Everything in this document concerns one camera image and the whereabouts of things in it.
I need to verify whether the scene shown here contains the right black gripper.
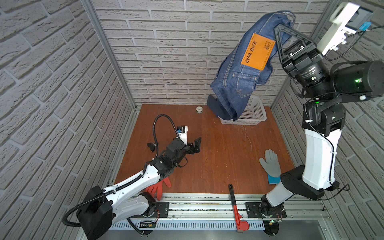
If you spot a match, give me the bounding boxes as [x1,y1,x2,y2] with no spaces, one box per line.
[284,33,335,111]

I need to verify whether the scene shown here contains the blue denim trousers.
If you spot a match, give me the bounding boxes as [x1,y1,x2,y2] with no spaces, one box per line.
[208,11,295,121]

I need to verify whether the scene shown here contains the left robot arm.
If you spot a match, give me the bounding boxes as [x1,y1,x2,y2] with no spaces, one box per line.
[76,138,202,240]

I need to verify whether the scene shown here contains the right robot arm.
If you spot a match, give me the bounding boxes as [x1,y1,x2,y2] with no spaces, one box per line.
[259,24,384,218]

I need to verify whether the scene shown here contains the red work glove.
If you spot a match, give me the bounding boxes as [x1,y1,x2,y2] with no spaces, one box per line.
[145,178,172,201]

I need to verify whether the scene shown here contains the white tape roll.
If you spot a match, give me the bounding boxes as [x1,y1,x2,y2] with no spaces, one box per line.
[196,106,203,114]

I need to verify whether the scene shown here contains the white plastic basket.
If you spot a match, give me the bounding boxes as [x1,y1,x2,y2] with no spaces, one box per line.
[220,96,267,126]

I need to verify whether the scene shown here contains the grey blue work glove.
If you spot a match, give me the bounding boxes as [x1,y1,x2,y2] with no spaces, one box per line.
[259,150,281,185]

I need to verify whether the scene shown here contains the red pipe wrench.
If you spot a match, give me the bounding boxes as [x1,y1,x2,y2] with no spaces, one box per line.
[229,184,250,233]

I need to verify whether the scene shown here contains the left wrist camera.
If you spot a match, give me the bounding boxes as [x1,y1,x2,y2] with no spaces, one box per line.
[177,126,188,146]

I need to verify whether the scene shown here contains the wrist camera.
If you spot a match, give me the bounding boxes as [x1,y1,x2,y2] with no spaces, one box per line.
[317,2,373,55]
[177,126,188,146]

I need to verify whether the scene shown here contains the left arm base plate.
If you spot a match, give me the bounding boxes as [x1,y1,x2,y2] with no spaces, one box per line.
[133,202,170,218]

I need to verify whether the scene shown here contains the aluminium rail frame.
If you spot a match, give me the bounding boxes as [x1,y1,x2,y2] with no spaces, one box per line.
[111,193,331,231]

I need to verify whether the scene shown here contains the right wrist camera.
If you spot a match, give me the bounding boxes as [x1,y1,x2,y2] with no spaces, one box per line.
[317,2,373,55]

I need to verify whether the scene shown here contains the black corrugated cable hose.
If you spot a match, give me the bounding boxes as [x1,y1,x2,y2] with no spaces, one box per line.
[62,113,178,228]

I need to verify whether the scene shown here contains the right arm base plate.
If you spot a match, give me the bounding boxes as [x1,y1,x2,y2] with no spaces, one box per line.
[245,202,287,219]

